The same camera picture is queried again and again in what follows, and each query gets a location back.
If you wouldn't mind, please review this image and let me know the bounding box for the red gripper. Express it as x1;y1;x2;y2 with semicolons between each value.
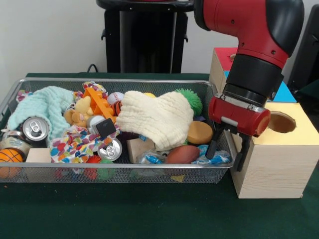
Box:
205;94;272;172

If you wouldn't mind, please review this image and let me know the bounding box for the blue and white plastic packet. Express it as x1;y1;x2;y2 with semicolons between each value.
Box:
191;143;231;165

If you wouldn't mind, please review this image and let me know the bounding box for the wooden box with three holes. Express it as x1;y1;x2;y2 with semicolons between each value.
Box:
208;47;314;199

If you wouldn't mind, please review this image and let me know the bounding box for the clear mesh bin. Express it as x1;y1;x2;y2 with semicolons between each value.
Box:
0;77;238;184

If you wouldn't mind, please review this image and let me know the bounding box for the brown toy football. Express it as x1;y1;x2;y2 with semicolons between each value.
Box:
164;145;200;164

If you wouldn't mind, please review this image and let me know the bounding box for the cream waffle cloth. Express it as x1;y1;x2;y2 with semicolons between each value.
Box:
116;90;195;152

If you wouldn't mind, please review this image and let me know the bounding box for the dark green table cloth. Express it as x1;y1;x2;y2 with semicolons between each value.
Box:
0;72;319;239
294;79;319;115

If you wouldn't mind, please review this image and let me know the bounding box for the silver drink can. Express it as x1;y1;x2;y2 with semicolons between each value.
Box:
97;138;123;162
19;116;50;148

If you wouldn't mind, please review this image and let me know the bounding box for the black upright panel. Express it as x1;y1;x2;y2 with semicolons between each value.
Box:
286;3;319;88

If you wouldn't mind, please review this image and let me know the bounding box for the orange plastic toy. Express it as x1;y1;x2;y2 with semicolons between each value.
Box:
83;87;118;122

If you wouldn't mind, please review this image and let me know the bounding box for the colourful spotted cloth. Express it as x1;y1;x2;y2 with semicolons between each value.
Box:
49;124;120;164

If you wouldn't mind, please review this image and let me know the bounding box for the mint green cloth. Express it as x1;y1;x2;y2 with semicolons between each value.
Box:
7;86;75;141

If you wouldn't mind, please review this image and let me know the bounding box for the plain wooden block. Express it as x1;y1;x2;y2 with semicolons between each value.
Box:
25;147;53;164

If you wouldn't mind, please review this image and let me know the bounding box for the orange mini basketball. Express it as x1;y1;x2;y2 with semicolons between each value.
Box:
0;148;25;179

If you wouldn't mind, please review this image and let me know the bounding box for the black cable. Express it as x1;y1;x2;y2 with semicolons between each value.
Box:
87;63;108;73

